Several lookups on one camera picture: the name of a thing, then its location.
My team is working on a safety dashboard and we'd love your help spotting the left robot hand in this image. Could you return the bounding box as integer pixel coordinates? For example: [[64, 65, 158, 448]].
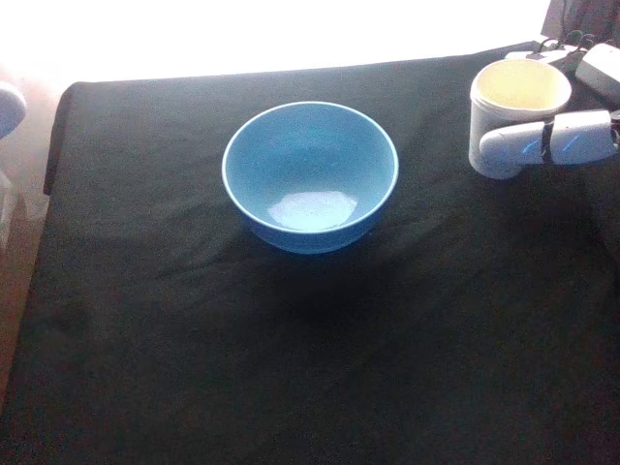
[[0, 79, 28, 140]]

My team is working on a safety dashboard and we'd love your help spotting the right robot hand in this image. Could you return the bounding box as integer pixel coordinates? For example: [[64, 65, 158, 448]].
[[478, 31, 620, 180]]

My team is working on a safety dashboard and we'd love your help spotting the white paper cup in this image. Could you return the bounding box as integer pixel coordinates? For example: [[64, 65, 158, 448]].
[[468, 58, 574, 175]]

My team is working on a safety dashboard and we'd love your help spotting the blue bowl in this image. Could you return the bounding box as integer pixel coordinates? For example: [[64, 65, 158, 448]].
[[221, 100, 400, 256]]

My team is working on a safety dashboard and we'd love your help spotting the white backdrop sheet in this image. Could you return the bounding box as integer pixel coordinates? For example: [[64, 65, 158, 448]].
[[0, 0, 556, 146]]

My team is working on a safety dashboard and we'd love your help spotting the black table cloth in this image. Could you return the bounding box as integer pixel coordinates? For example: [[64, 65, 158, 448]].
[[0, 46, 620, 465]]

